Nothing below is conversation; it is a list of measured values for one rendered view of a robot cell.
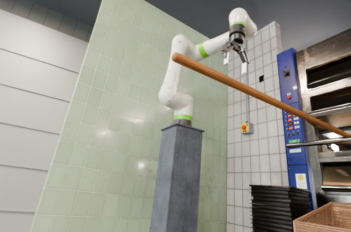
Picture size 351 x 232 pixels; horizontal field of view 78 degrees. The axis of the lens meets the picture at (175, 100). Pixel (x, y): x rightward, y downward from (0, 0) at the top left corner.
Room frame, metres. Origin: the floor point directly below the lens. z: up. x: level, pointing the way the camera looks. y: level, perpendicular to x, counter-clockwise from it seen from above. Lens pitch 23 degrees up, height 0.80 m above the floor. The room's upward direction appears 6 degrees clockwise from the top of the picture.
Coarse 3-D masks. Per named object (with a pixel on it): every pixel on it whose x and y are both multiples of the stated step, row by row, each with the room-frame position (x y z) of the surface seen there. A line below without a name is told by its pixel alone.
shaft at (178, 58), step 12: (180, 60) 0.56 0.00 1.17; (192, 60) 0.58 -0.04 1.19; (204, 72) 0.62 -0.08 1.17; (216, 72) 0.63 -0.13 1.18; (228, 84) 0.68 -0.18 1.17; (240, 84) 0.69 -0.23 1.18; (252, 96) 0.75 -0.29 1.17; (264, 96) 0.76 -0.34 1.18; (288, 108) 0.85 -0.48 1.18; (312, 120) 0.95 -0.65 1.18; (336, 132) 1.08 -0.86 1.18
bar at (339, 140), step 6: (330, 138) 1.19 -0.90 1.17; (336, 138) 1.16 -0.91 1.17; (342, 138) 1.13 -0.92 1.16; (348, 138) 1.11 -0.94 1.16; (288, 144) 1.39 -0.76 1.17; (294, 144) 1.36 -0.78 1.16; (300, 144) 1.32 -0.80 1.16; (306, 144) 1.30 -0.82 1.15; (312, 144) 1.27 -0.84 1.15; (318, 144) 1.24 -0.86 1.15; (324, 144) 1.22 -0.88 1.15
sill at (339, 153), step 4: (328, 152) 1.53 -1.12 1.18; (332, 152) 1.50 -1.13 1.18; (336, 152) 1.48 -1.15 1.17; (340, 152) 1.46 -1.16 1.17; (344, 152) 1.44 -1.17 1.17; (348, 152) 1.42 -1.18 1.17; (320, 156) 1.57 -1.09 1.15; (324, 156) 1.55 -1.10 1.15; (328, 156) 1.53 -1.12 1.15; (332, 156) 1.51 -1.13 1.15; (336, 156) 1.49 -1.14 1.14; (340, 156) 1.47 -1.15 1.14; (344, 156) 1.45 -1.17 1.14; (348, 156) 1.43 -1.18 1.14
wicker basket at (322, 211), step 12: (336, 204) 1.50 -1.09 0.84; (348, 204) 1.44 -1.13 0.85; (312, 216) 1.38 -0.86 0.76; (324, 216) 1.46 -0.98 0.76; (336, 216) 1.49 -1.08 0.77; (348, 216) 1.44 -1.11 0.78; (300, 228) 1.31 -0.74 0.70; (312, 228) 1.20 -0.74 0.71; (324, 228) 1.15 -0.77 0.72; (336, 228) 1.11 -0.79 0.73; (348, 228) 1.43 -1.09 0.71
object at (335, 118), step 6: (342, 108) 1.29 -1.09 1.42; (348, 108) 1.26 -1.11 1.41; (312, 114) 1.45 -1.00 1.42; (318, 114) 1.42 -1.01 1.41; (324, 114) 1.38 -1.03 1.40; (330, 114) 1.36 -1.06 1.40; (336, 114) 1.34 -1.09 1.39; (342, 114) 1.33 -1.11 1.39; (348, 114) 1.31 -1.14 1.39; (324, 120) 1.45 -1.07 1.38; (330, 120) 1.43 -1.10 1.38; (336, 120) 1.41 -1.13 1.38; (342, 120) 1.39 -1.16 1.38; (348, 120) 1.37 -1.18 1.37; (318, 126) 1.55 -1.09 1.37; (336, 126) 1.48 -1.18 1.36; (342, 126) 1.46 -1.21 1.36
